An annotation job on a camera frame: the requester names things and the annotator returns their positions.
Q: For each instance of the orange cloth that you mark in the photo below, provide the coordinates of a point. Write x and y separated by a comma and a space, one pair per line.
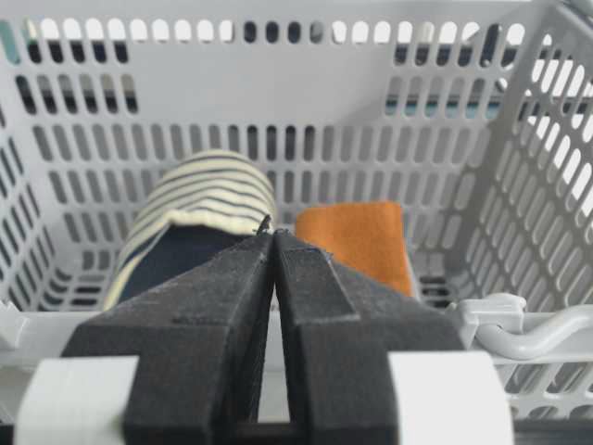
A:
366, 236

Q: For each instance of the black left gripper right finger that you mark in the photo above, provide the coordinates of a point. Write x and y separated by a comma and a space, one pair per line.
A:
338, 326

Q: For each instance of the grey plastic shopping basket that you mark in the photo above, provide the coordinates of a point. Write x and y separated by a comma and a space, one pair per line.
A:
474, 116

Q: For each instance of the striped cream navy cloth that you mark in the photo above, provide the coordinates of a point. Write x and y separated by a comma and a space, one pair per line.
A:
219, 189

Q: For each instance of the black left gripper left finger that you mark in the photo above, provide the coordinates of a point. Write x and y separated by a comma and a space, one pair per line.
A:
200, 339

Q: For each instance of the grey basket handle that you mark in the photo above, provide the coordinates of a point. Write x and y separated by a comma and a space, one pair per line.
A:
500, 325

